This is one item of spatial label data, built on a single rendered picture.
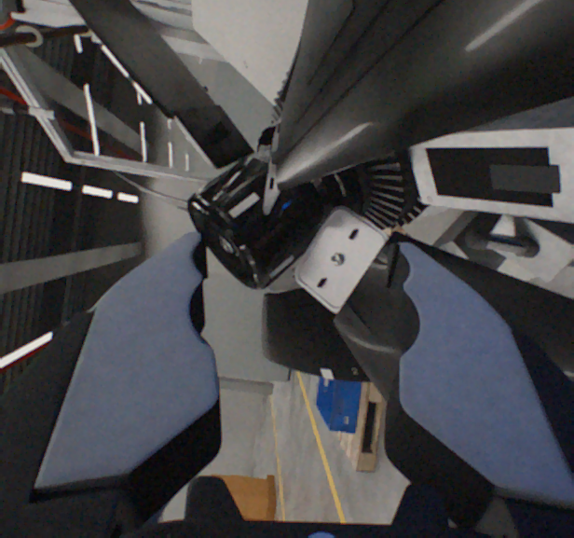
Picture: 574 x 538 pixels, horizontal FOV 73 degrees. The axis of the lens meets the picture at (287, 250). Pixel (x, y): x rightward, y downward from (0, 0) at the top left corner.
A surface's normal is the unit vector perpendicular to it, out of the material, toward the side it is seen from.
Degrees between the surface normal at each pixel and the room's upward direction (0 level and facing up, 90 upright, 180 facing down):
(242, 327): 90
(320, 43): 13
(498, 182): 50
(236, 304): 90
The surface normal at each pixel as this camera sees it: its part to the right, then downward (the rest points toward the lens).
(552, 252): -0.72, 0.61
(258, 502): 0.09, 0.05
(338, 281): -0.51, -0.04
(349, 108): -0.93, 0.05
